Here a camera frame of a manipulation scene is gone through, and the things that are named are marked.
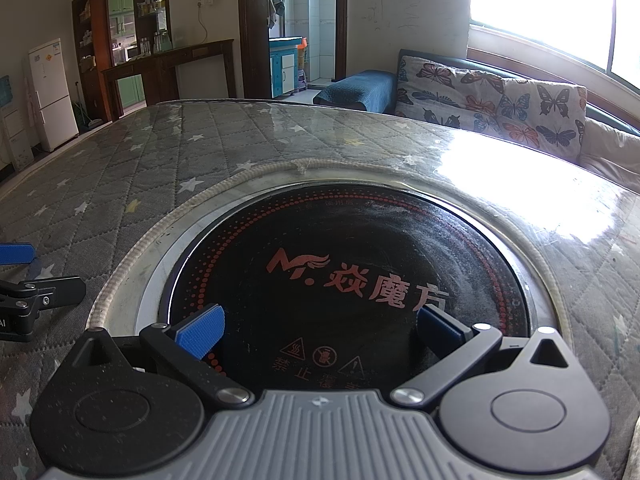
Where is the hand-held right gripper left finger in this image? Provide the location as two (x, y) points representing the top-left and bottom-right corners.
(65, 303), (256, 408)

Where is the round black induction cooktop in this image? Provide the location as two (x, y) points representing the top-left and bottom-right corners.
(137, 177), (551, 396)

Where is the blue quilted sofa armrest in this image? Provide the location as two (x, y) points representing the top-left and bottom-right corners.
(314, 70), (397, 115)

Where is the butterfly print cushion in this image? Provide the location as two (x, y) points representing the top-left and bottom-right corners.
(395, 52), (588, 152)

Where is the dark wooden cabinet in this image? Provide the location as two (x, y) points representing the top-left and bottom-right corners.
(71, 0), (236, 123)

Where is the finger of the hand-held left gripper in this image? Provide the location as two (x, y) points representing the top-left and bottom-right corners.
(0, 243), (37, 265)
(0, 276), (87, 311)

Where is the broom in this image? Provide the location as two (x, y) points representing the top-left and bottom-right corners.
(75, 82), (102, 128)

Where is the blue bathroom cabinet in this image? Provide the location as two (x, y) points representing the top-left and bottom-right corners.
(269, 36), (307, 100)

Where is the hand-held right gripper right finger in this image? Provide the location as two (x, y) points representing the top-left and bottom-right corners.
(390, 304), (583, 408)

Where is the window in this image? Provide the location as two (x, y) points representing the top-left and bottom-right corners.
(467, 0), (640, 83)

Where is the white pillow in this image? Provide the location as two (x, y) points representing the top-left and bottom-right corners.
(575, 117), (640, 192)

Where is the white refrigerator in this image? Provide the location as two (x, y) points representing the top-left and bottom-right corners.
(28, 38), (80, 152)

